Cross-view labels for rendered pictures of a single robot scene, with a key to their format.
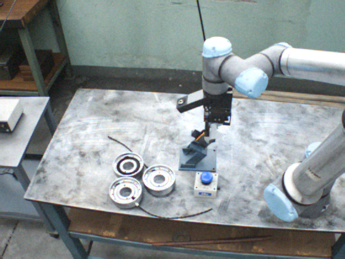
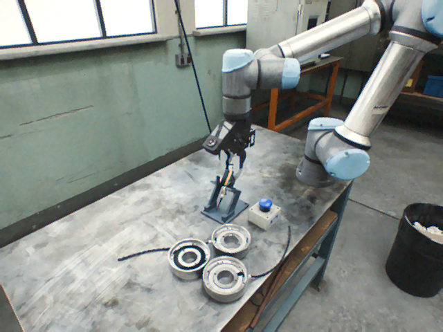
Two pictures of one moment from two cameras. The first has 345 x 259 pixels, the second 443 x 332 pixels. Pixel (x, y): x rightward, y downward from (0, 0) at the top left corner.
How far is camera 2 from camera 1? 0.77 m
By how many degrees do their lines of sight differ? 46
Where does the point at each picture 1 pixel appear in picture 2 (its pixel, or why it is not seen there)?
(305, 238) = not seen: hidden behind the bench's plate
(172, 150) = (197, 218)
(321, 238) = not seen: hidden behind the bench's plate
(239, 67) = (277, 61)
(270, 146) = (250, 167)
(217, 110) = (244, 133)
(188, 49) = (42, 183)
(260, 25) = (104, 127)
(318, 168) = (387, 98)
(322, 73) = (330, 39)
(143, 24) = not seen: outside the picture
